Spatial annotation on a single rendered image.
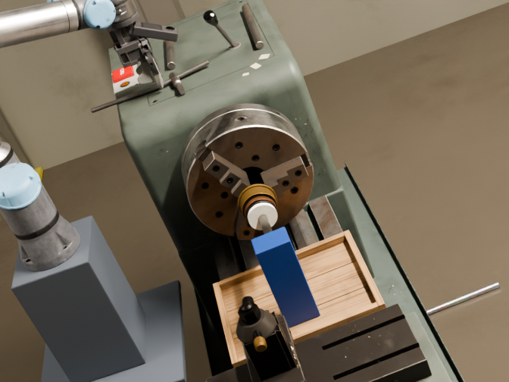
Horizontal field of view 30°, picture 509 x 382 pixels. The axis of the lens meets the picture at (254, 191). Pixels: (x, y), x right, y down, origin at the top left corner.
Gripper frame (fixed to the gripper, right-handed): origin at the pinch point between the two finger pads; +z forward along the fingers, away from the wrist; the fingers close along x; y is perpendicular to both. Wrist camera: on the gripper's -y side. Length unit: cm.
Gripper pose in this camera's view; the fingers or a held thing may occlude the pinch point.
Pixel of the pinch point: (161, 80)
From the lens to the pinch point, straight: 250.5
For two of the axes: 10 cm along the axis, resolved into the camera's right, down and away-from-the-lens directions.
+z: 3.3, 7.8, 5.3
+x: 1.8, 5.0, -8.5
